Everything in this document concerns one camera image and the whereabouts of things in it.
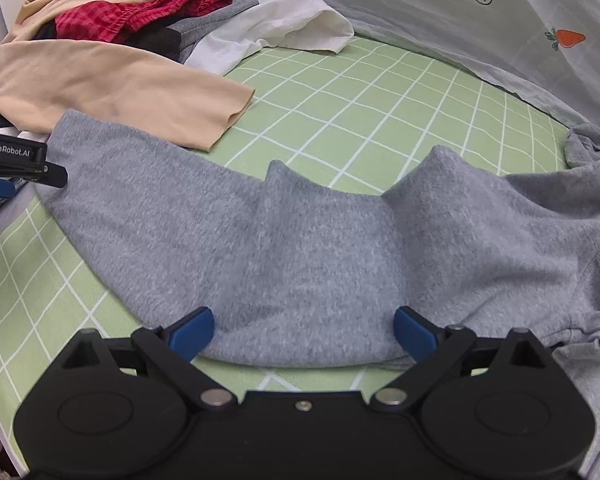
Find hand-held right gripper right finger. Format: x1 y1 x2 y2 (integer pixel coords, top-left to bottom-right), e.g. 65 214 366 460
371 305 565 414

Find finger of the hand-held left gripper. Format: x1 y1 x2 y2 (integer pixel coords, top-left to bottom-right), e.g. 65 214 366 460
0 161 69 200

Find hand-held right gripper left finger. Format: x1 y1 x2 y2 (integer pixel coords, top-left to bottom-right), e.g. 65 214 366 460
45 306 237 414

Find grey zip hoodie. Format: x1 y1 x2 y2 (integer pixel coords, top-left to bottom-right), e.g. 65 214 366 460
40 108 600 480

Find beige garment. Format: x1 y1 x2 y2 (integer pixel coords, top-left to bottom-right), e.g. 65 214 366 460
0 0 257 152

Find red checked cloth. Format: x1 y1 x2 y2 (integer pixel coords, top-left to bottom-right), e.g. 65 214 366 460
55 0 232 45

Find black garment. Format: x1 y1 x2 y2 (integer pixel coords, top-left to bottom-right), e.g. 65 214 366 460
125 22 186 63

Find green grid mat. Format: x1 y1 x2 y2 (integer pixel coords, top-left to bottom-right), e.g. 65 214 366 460
0 35 583 461

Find grey shirt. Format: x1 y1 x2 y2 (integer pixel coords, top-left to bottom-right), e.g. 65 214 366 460
167 0 261 63

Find white garment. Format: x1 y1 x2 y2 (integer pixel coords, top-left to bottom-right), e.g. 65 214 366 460
185 0 356 77

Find carrot printed sheet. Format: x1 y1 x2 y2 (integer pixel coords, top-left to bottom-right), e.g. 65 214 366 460
180 0 600 133

